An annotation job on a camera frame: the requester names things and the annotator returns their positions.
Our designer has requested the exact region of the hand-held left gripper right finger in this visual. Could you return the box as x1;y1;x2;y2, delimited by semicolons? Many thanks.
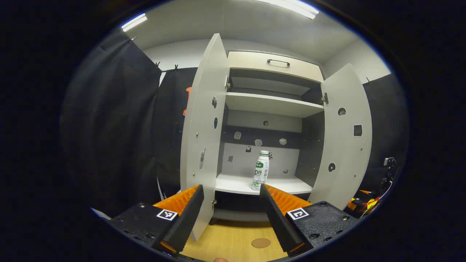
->
259;183;360;257

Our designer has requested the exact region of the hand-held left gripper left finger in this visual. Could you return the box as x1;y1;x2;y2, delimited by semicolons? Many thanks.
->
108;184;205;254

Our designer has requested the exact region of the white green drink bottle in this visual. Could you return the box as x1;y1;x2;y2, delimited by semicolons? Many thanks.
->
251;150;270;191

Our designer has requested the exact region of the white flat object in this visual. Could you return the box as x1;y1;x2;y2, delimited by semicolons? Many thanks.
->
90;207;111;221

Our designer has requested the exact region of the black backdrop cloth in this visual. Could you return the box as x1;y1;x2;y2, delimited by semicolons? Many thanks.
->
60;29;410;219

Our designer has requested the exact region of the ceiling light strip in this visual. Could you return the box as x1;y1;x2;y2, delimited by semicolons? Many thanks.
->
121;13;147;32
251;0;320;20

